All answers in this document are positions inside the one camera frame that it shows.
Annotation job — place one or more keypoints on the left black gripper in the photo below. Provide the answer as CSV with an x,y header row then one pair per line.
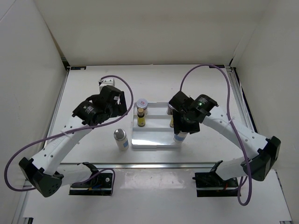
x,y
122,110

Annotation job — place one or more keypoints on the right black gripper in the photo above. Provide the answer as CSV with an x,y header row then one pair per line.
x,y
177,124

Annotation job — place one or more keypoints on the yellow-label small bottle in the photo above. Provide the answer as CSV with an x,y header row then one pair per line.
x,y
140,117
172,123

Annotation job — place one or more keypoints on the silver-cap white bottle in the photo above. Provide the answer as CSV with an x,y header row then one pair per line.
x,y
121,139
180,137

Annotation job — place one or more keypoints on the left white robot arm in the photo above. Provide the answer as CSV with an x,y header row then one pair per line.
x,y
44,171

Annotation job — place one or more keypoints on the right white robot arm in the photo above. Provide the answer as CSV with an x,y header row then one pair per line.
x,y
261,152

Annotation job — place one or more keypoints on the white divided organizer tray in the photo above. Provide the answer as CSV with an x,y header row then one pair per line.
x,y
157,134

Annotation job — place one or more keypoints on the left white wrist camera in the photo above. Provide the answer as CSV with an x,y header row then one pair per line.
x,y
106,82

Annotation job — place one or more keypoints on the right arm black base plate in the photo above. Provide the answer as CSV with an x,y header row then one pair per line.
x,y
210,185

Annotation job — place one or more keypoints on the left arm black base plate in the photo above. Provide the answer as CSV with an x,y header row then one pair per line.
x,y
101,185

